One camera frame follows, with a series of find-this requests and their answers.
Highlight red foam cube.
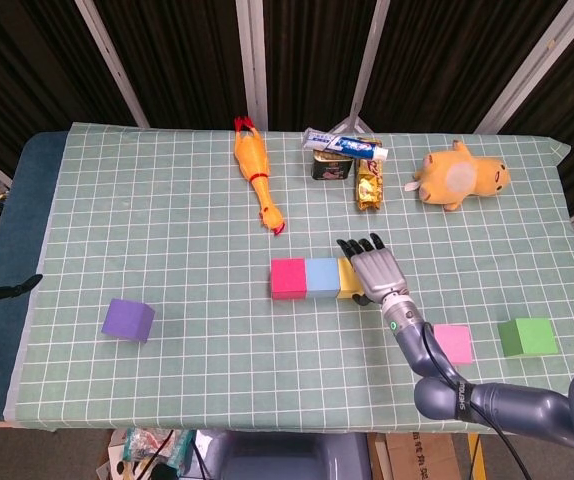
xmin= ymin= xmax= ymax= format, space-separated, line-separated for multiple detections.
xmin=270 ymin=257 xmax=309 ymax=300

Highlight light blue foam cube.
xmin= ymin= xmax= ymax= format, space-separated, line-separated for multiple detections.
xmin=304 ymin=257 xmax=342 ymax=300

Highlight white blue toothpaste tube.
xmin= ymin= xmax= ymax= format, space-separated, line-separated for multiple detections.
xmin=301 ymin=127 xmax=389 ymax=161

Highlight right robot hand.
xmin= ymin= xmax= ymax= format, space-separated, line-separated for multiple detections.
xmin=336 ymin=232 xmax=411 ymax=307

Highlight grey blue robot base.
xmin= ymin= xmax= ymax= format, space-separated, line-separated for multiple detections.
xmin=186 ymin=430 xmax=373 ymax=480

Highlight yellow foam cube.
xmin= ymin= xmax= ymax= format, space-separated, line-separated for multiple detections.
xmin=336 ymin=256 xmax=364 ymax=299

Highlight brown cardboard box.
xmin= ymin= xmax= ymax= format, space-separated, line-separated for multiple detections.
xmin=369 ymin=432 xmax=488 ymax=480

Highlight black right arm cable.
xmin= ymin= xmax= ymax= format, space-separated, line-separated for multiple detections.
xmin=419 ymin=322 xmax=536 ymax=480

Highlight purple foam cube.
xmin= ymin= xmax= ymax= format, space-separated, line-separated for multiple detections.
xmin=101 ymin=298 xmax=156 ymax=344

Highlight dark luncheon meat tin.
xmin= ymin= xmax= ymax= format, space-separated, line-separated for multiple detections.
xmin=310 ymin=149 xmax=356 ymax=181

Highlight green foam cube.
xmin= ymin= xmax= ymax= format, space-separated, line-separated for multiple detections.
xmin=497 ymin=317 xmax=559 ymax=358

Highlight blue table padding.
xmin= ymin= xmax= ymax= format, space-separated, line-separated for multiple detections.
xmin=0 ymin=130 xmax=68 ymax=421

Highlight gold snack package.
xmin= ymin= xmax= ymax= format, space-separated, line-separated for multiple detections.
xmin=354 ymin=137 xmax=386 ymax=212

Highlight yellow plush animal toy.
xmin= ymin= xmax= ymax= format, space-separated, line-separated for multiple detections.
xmin=406 ymin=139 xmax=512 ymax=212

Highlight pink foam cube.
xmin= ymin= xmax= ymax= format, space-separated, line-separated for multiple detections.
xmin=432 ymin=323 xmax=474 ymax=365

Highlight dark brown curtain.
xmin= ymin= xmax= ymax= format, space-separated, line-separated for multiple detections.
xmin=0 ymin=0 xmax=574 ymax=236

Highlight yellow rubber chicken toy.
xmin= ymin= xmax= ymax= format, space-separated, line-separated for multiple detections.
xmin=232 ymin=115 xmax=287 ymax=237

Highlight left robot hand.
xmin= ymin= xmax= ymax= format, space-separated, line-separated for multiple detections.
xmin=0 ymin=273 xmax=44 ymax=304

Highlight green checked tablecloth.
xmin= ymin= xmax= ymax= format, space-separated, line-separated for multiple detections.
xmin=4 ymin=122 xmax=574 ymax=434

